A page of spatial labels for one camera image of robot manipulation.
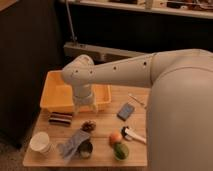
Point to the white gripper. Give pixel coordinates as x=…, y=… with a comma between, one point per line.
x=83, y=95

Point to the orange pepper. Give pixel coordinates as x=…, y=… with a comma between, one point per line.
x=115, y=137

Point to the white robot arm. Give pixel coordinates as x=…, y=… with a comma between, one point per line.
x=179, y=119

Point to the yellow plastic tray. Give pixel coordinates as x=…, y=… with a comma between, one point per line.
x=57, y=96

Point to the brown pine cone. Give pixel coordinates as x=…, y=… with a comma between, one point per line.
x=88, y=126

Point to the dark striped block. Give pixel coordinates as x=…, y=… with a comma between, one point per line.
x=60, y=118

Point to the dark blue sponge block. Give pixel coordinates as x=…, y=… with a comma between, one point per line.
x=125, y=111

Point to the small metal cup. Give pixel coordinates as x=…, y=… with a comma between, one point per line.
x=85, y=149

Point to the thin white stick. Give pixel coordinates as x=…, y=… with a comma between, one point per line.
x=138, y=101

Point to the grey blue cloth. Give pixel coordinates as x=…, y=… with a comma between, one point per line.
x=68, y=149

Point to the white paper cup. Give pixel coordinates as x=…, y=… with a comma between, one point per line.
x=40, y=142

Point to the green round vegetable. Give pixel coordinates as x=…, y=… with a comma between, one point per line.
x=121, y=151

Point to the grey vertical pole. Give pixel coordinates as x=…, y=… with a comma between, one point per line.
x=73, y=37

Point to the grey metal bench rail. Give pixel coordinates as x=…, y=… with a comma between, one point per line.
x=98, y=53

